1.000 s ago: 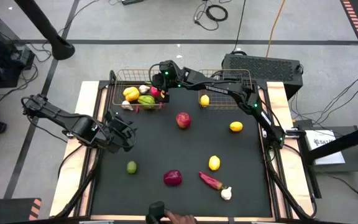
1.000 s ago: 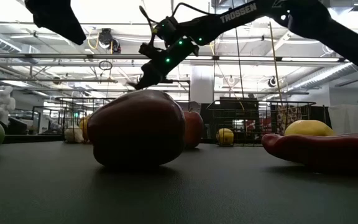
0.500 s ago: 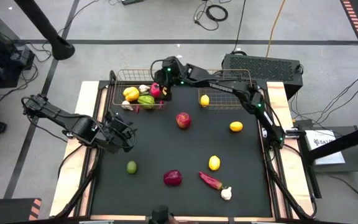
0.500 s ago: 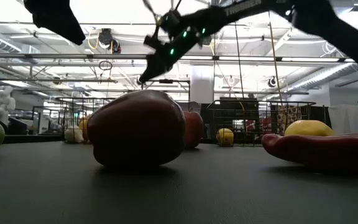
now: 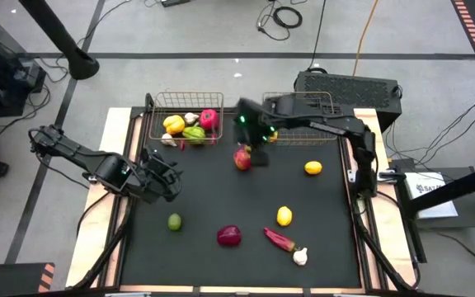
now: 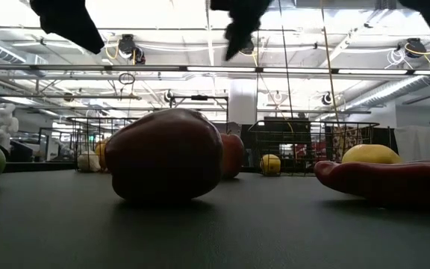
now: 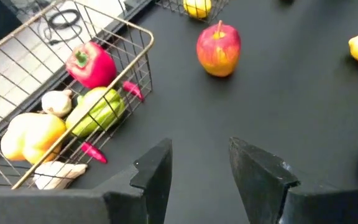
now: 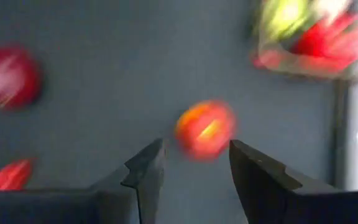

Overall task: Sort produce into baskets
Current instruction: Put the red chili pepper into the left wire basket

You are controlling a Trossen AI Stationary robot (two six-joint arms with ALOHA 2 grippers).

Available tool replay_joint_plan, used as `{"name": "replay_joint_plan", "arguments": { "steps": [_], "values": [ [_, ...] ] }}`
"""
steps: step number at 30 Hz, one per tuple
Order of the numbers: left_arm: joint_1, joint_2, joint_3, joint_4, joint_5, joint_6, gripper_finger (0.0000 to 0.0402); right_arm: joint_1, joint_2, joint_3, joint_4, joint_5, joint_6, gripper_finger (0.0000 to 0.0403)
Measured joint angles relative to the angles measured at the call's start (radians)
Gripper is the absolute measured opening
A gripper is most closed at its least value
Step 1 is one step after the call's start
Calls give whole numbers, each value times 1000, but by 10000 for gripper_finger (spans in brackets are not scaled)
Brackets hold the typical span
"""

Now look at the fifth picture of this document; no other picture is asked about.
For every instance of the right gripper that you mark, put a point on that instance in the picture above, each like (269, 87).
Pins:
(250, 119)

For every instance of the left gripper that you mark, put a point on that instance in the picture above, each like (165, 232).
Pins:
(151, 181)

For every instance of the yellow lemon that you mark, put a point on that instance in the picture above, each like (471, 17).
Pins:
(313, 168)
(274, 136)
(284, 216)

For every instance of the white garlic bulb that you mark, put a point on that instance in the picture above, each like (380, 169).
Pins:
(190, 118)
(167, 140)
(300, 256)

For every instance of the slim red chili pepper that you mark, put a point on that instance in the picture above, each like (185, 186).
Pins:
(182, 145)

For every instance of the green lime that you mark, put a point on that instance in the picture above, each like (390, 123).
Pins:
(174, 222)

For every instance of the red bell pepper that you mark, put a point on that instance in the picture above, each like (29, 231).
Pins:
(209, 119)

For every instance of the yellow bell pepper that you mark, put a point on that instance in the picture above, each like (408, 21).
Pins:
(174, 124)

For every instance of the green pepper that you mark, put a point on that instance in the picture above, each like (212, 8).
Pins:
(194, 133)

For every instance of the dark red apple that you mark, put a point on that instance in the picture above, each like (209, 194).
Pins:
(229, 236)

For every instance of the long red chili pepper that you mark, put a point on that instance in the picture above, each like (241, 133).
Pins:
(278, 239)

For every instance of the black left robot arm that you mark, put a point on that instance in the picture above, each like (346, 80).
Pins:
(97, 165)

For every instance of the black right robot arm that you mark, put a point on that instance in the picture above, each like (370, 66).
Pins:
(324, 119)

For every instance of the black table mat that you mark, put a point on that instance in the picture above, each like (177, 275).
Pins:
(221, 198)

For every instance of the black computer tower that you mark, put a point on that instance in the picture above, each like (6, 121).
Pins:
(344, 88)

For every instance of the black pole with round base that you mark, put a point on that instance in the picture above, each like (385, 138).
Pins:
(76, 62)

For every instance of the black power strip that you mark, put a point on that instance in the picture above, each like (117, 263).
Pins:
(175, 2)

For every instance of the white printed booklet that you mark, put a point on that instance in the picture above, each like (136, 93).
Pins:
(431, 198)

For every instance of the black diagonal beam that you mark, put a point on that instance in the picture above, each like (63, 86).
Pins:
(460, 185)

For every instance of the dark side stand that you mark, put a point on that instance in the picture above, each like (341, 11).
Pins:
(474, 214)

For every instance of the black diagonal frame strut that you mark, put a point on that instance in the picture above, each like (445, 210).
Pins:
(379, 247)
(106, 247)

